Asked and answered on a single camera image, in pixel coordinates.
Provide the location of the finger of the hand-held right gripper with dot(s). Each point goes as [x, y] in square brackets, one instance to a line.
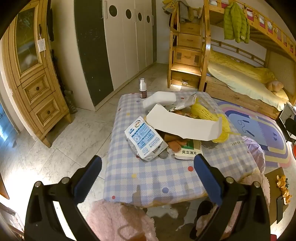
[291, 129]

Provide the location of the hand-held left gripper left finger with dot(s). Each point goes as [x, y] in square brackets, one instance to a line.
[89, 176]

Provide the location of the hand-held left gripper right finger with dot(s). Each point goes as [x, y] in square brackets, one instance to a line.
[207, 178]

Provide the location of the green white medicine box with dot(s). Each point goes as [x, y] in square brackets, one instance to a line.
[188, 151]

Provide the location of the trash bin with pink bag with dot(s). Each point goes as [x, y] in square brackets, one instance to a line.
[256, 153]

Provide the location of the orange peel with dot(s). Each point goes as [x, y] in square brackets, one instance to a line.
[174, 144]

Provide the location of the blue white milk carton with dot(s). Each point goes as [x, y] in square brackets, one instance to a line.
[143, 136]

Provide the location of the yellow foam net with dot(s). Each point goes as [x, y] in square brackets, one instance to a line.
[203, 111]

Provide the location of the snack wrapper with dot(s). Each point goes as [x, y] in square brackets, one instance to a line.
[185, 102]

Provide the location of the small white nightstand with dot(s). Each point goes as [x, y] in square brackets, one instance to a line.
[285, 114]

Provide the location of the pastel rainbow rug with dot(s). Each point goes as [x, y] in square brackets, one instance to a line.
[254, 129]

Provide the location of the tan stuffed toy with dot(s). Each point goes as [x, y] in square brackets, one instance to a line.
[274, 85]

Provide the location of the person's left leg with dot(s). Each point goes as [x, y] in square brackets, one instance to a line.
[111, 220]

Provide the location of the blue checkered tablecloth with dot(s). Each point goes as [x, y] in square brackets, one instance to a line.
[138, 173]

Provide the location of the pile of orange peels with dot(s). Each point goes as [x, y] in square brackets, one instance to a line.
[284, 187]

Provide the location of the pale yellow mattress sheet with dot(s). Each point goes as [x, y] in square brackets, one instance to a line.
[242, 88]

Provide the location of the brown board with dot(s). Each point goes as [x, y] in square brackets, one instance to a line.
[272, 197]

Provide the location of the wooden bunk bed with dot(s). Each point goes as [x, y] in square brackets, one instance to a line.
[231, 92]

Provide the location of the black flat object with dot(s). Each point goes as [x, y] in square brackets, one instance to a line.
[279, 210]

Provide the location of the yellow blanket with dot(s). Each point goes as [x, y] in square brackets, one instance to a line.
[242, 66]

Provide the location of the small brown bottle white cap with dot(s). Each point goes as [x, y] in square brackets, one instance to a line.
[143, 91]

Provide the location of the wooden cabinet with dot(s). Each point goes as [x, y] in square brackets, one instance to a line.
[34, 88]

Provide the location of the green puffer jacket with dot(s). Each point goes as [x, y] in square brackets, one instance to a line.
[233, 23]

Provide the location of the wooden stair drawers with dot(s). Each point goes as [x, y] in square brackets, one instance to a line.
[187, 58]

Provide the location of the dark wardrobe panel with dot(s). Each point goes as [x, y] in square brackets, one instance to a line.
[94, 51]

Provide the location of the white wardrobe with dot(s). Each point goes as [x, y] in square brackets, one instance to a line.
[129, 46]

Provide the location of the white paper tag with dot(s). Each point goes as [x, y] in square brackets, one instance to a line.
[41, 45]

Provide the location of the grey hanging garment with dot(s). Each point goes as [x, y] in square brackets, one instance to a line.
[185, 11]

